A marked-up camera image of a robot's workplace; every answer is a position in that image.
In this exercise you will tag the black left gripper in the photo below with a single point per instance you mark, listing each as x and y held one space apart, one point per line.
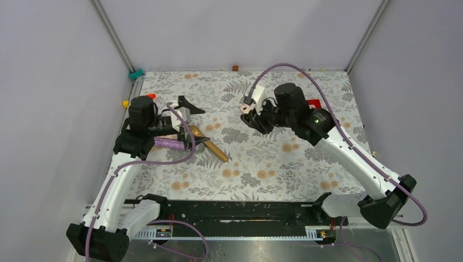
194 109

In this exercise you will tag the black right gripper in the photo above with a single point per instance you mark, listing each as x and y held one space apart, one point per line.
257 121

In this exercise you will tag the cream earbud charging case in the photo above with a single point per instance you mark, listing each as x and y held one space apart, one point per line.
245 108

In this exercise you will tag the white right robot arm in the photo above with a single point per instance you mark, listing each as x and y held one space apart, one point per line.
385 192

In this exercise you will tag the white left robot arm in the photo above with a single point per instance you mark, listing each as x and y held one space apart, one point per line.
103 234

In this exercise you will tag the gold microphone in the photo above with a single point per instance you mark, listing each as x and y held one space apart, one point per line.
210 145

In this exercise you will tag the purple glitter microphone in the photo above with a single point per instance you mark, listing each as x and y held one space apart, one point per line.
170 144

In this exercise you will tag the red box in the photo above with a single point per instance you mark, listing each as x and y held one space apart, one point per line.
314 103

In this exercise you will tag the teal curved block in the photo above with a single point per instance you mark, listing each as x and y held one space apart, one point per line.
136 74

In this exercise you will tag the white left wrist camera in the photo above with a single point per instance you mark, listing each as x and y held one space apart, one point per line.
183 113

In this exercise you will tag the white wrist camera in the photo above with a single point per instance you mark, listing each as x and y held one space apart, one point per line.
183 113
257 98

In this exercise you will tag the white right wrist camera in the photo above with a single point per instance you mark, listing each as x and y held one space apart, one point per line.
257 98

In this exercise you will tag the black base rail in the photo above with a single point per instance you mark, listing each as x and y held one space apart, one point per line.
242 219

